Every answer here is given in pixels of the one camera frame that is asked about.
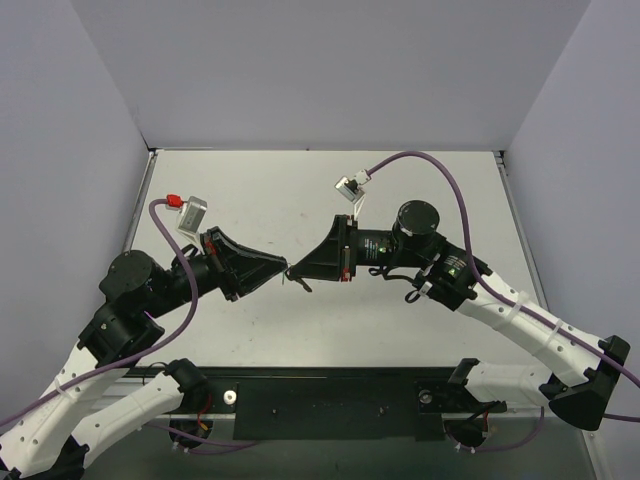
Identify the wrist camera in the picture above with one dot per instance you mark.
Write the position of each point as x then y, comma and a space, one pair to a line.
352, 189
190, 216

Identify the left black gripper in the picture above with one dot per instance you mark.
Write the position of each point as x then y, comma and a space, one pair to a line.
220, 265

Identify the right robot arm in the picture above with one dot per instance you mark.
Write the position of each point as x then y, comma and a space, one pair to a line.
576, 372

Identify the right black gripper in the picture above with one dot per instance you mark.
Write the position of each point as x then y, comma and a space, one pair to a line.
348, 247

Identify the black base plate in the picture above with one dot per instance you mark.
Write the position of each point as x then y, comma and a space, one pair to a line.
336, 403

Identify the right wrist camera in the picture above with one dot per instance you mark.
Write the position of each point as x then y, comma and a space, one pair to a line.
352, 189

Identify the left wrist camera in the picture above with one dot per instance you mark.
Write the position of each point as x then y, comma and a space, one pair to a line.
190, 216

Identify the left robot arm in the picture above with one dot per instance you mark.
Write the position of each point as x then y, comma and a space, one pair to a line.
59, 437

